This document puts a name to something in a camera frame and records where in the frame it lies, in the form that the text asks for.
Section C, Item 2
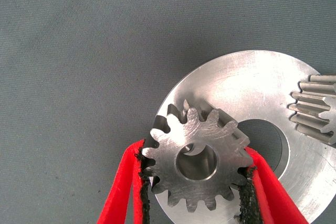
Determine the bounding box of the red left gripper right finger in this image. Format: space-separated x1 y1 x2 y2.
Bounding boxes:
237 146 309 224

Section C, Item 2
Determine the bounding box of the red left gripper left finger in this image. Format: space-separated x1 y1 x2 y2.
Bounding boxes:
97 138 152 224

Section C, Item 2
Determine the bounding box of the small steel planetary gear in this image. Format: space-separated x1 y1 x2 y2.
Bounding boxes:
288 74 336 146
141 100 254 214

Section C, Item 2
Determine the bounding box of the round metal carrier plate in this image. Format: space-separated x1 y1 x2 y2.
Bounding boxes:
152 49 336 224

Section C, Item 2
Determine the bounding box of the dark grey table cloth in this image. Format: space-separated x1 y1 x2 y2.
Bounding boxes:
0 0 336 224

